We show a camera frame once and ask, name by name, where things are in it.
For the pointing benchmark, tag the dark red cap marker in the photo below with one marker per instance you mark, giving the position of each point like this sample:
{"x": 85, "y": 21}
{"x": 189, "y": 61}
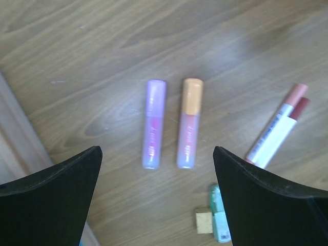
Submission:
{"x": 284, "y": 128}

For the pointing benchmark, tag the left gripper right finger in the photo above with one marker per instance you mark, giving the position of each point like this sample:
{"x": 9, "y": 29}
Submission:
{"x": 263, "y": 208}

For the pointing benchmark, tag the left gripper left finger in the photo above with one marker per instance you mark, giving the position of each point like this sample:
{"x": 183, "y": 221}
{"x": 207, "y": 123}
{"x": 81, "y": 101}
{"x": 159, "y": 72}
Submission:
{"x": 50, "y": 207}

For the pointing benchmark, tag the small green correction bottle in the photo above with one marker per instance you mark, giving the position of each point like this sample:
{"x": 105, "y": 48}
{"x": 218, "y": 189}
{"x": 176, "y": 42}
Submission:
{"x": 220, "y": 226}

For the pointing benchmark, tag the orange cap highlighter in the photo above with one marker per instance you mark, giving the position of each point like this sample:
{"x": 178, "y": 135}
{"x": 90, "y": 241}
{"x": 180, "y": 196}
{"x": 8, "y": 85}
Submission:
{"x": 189, "y": 122}

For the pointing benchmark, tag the pink cap white marker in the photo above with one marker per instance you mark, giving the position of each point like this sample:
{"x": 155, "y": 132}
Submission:
{"x": 284, "y": 109}

